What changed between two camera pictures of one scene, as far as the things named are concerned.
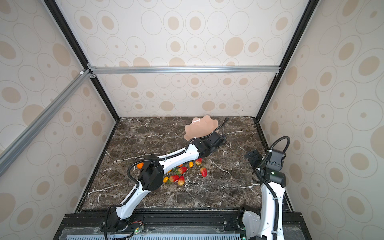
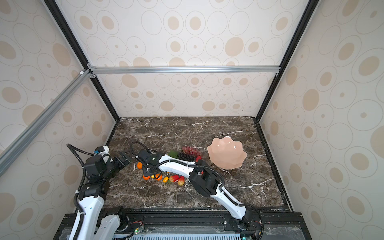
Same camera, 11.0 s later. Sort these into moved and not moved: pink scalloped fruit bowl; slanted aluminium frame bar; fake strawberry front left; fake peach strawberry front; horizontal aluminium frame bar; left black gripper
Moved: pink scalloped fruit bowl; left black gripper
Not moved: horizontal aluminium frame bar; fake peach strawberry front; slanted aluminium frame bar; fake strawberry front left
